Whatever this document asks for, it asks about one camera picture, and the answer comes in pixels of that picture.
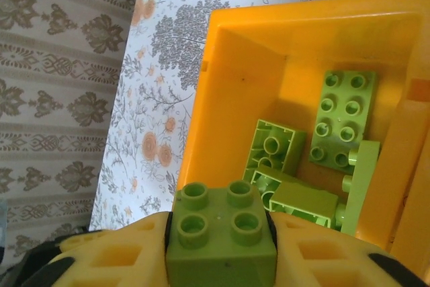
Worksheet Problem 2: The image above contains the floral patterned table cover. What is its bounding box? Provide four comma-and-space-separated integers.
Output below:
89, 0, 430, 231

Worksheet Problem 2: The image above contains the small lime green lego brick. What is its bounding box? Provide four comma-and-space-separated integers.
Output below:
166, 180, 278, 287

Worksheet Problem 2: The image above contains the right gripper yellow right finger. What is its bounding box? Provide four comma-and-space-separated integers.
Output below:
271, 212, 430, 287

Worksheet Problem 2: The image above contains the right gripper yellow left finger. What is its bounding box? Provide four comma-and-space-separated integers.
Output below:
23, 211, 173, 287

